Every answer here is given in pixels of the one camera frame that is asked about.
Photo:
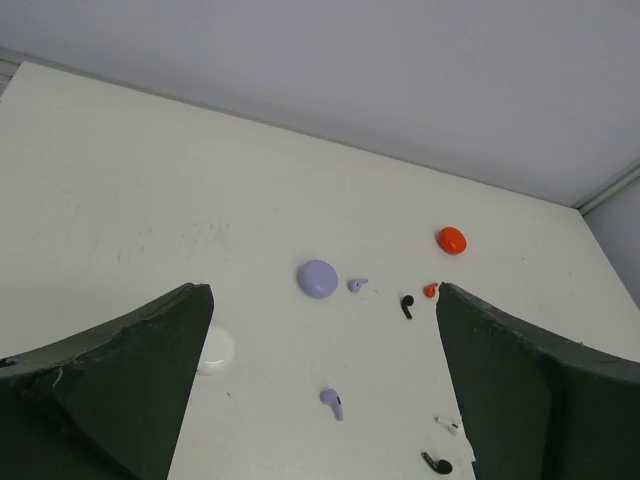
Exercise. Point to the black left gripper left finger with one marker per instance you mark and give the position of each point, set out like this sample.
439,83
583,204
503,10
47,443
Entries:
108,402

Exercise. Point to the black earbud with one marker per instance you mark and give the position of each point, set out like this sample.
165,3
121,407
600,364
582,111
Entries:
439,466
406,302

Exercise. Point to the white earbud charging case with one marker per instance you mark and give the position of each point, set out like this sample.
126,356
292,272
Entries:
217,353

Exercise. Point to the purple earbud charging case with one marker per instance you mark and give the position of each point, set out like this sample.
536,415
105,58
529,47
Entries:
317,279

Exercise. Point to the orange earbud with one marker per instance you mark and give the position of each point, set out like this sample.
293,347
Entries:
431,290

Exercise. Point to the orange earbud charging case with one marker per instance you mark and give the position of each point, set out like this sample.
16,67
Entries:
451,240

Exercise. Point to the black earbud rear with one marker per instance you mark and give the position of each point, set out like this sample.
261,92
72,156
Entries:
406,302

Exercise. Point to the purple earbud near case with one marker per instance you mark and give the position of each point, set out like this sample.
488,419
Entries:
355,285

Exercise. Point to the black earbud front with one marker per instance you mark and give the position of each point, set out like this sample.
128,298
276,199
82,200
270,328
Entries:
439,466

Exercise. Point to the purple earbud front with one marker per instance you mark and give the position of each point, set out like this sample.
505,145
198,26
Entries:
331,398

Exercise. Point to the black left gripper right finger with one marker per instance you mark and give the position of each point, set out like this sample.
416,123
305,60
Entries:
534,404

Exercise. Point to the aluminium enclosure frame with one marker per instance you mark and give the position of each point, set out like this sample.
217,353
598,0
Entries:
609,189

